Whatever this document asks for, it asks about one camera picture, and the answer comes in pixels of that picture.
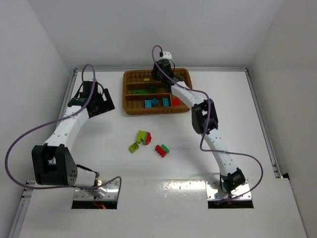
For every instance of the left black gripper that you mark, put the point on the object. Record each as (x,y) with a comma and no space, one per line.
(104,101)

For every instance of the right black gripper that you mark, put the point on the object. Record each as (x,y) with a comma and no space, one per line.
(158,73)

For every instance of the dark green square lego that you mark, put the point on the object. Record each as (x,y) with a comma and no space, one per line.
(153,89)

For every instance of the long teal lego stack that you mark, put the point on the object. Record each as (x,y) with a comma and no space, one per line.
(165,102)

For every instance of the green two-stud lego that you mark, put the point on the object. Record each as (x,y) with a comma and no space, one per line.
(141,91)

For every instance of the red sloped lego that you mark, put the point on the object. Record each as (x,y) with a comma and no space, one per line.
(176,101)

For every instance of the small teal lego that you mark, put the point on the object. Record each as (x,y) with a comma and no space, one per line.
(154,102)

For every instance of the teal lego brick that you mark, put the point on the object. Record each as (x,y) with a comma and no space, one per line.
(148,104)

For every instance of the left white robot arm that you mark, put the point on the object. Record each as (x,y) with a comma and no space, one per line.
(52,162)

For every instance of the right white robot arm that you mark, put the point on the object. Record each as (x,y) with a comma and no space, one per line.
(204,122)

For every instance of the brown wicker divided basket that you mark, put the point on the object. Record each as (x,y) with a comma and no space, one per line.
(135,104)

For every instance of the lime red green lego assembly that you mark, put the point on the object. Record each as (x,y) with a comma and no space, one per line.
(143,137)

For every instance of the lime sloped lego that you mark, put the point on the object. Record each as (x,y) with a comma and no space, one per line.
(134,147)

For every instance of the red green lego pair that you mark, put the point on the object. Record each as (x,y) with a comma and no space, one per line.
(162,150)

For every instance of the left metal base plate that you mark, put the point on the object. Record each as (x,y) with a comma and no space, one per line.
(108,192)

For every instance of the metal base plate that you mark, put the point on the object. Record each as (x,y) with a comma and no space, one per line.
(214,192)
(108,192)

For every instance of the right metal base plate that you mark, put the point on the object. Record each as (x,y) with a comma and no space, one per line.
(214,192)

